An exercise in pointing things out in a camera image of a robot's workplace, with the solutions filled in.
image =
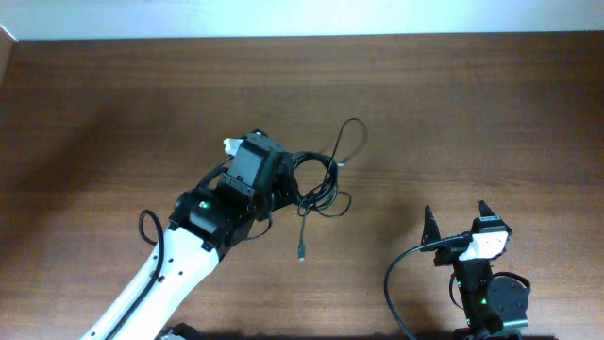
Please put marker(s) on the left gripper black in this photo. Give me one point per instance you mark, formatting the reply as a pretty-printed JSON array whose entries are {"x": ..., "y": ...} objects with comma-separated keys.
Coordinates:
[{"x": 288, "y": 195}]

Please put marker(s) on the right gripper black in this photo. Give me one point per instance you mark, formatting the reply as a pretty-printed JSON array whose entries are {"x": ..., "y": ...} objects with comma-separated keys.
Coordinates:
[{"x": 430, "y": 227}]

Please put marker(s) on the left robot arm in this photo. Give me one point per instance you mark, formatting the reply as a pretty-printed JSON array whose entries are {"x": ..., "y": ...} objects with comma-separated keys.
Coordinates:
[{"x": 255, "y": 179}]

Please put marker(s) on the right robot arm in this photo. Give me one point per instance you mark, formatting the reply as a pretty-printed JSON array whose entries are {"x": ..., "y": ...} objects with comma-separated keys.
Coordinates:
[{"x": 494, "y": 304}]

